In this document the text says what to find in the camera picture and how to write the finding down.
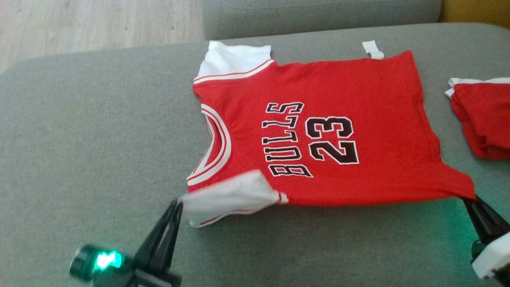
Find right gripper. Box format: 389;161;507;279
462;195;510;287

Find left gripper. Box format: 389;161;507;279
69;199;184;287

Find red white sports shorts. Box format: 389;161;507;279
444;77;510;161

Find red white basketball jersey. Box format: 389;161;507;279
178;40;477;229

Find large grey sofa seat cushion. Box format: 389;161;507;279
0;23;510;287

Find yellow sofa backrest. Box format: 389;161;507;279
439;0;510;31

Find small grey sofa cushion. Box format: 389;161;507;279
202;0;442;41

